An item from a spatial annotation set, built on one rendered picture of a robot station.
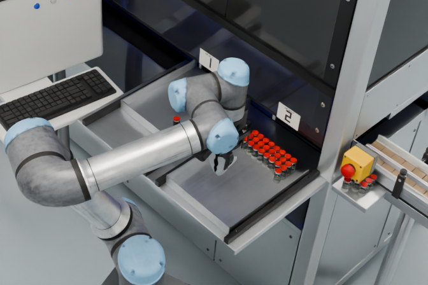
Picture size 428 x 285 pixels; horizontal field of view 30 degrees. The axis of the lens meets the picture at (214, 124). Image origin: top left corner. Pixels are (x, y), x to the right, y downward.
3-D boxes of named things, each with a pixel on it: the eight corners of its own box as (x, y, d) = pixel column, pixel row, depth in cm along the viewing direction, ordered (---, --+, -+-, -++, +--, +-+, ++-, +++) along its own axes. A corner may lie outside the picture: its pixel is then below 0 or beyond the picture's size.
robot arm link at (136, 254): (127, 309, 202) (127, 277, 193) (109, 268, 211) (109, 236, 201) (171, 295, 206) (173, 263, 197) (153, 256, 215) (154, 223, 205)
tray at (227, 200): (245, 132, 254) (246, 124, 252) (307, 177, 241) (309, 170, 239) (165, 183, 235) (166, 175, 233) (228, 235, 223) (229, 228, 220)
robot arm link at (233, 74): (209, 58, 189) (242, 52, 191) (206, 93, 196) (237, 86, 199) (223, 79, 183) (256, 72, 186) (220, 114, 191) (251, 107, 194)
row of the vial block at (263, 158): (244, 145, 249) (245, 135, 246) (286, 177, 241) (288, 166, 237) (239, 149, 248) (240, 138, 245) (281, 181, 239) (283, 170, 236)
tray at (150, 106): (195, 65, 277) (196, 57, 274) (250, 104, 264) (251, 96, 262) (120, 108, 258) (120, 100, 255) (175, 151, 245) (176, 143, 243)
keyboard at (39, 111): (95, 70, 282) (95, 65, 280) (116, 93, 274) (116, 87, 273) (-10, 111, 263) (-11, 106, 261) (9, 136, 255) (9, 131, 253)
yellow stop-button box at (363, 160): (353, 158, 238) (358, 141, 233) (373, 172, 234) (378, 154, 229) (338, 170, 234) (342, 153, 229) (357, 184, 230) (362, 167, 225)
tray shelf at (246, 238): (185, 63, 280) (186, 58, 279) (341, 172, 247) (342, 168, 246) (76, 123, 254) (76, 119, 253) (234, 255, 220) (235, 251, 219)
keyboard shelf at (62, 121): (86, 58, 291) (86, 53, 289) (128, 101, 276) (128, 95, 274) (-30, 102, 269) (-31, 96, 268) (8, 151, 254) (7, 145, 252)
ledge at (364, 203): (358, 167, 249) (360, 163, 248) (392, 190, 243) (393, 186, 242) (330, 189, 241) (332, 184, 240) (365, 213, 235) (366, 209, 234)
